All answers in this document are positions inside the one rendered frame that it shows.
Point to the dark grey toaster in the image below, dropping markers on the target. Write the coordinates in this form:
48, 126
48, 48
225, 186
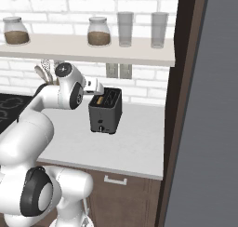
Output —
104, 117

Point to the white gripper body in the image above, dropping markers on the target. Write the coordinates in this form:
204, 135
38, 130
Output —
98, 86

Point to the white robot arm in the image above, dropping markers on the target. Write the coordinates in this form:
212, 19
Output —
28, 134

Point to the grey fridge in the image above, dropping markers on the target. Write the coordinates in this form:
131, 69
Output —
207, 128

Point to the white spatula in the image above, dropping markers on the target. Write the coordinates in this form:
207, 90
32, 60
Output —
41, 73

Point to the grey wall outlet plate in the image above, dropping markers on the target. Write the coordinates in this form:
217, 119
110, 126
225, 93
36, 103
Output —
112, 70
125, 71

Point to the beige wall shelf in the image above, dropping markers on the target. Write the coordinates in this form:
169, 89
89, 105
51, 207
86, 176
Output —
77, 49

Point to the black hob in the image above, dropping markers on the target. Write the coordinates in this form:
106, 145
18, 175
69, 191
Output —
12, 108

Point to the glass jar with brown contents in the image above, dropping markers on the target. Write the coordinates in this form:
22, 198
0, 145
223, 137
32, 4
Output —
16, 32
99, 33

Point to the bread slice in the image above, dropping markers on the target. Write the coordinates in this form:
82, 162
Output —
99, 100

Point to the dark brown side panel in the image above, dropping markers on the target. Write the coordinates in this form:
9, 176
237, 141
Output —
178, 82

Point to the clear drinking glass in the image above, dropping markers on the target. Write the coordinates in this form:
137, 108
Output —
125, 29
159, 29

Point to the brown drawer front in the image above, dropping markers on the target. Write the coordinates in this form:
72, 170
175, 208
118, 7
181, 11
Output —
124, 202

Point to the speckled kitchen utensil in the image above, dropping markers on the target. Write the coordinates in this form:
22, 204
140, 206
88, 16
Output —
47, 66

